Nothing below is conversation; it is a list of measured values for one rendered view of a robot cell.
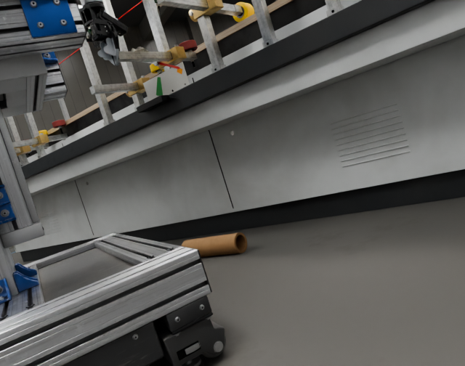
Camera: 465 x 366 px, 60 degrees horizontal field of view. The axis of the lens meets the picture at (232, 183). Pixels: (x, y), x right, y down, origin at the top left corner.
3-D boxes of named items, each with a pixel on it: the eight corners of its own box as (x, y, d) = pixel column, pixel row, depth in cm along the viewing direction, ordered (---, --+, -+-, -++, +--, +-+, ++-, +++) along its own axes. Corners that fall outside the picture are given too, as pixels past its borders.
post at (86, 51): (109, 124, 203) (80, 37, 200) (103, 127, 206) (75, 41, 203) (116, 123, 206) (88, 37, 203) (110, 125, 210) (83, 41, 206)
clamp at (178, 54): (179, 57, 166) (175, 46, 165) (158, 70, 174) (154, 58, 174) (187, 57, 170) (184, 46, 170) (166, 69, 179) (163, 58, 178)
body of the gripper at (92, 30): (86, 43, 143) (75, 10, 142) (107, 44, 150) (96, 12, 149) (98, 35, 138) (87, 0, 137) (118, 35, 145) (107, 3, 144)
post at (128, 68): (143, 117, 188) (110, 16, 184) (139, 119, 190) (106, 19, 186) (149, 116, 190) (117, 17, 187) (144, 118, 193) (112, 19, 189)
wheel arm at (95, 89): (96, 94, 166) (93, 83, 165) (91, 96, 168) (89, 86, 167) (170, 88, 199) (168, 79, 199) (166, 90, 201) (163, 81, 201)
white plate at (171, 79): (189, 85, 166) (182, 61, 165) (149, 104, 182) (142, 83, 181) (189, 85, 166) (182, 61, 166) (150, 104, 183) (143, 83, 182)
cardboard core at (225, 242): (232, 236, 154) (179, 243, 172) (237, 255, 154) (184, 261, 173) (243, 229, 160) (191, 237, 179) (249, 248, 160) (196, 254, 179)
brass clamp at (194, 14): (215, 6, 149) (211, -8, 149) (189, 22, 157) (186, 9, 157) (224, 7, 154) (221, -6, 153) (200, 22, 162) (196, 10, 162)
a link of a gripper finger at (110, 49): (104, 64, 143) (96, 39, 142) (118, 64, 147) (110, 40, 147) (110, 62, 141) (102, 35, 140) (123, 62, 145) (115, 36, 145)
